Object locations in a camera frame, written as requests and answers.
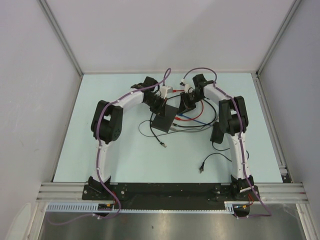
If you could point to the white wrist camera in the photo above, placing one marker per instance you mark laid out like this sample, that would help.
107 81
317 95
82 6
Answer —
184 85
165 90

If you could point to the aluminium front frame rail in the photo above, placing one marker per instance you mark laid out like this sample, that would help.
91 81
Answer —
271 193

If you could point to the right aluminium side rail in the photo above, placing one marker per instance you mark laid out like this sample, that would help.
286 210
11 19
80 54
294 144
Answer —
277 148

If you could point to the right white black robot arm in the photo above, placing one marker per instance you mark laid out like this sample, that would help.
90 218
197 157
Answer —
232 123

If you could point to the black power adapter brick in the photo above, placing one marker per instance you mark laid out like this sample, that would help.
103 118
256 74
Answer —
217 135

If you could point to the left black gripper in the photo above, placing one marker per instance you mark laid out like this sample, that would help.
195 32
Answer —
160 110

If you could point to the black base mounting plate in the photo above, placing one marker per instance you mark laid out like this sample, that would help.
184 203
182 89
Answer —
171 196

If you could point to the grey slotted cable duct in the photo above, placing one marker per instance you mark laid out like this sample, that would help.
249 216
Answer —
90 208

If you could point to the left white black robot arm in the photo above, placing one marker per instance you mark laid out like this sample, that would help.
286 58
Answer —
107 121

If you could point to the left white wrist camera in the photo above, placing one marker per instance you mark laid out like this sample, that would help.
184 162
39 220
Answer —
165 90

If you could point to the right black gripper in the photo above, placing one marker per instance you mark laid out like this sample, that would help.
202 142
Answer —
185 104

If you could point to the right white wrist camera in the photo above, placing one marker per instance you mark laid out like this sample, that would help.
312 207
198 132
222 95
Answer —
184 85

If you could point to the black network switch box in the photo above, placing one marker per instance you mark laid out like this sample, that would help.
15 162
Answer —
164 123

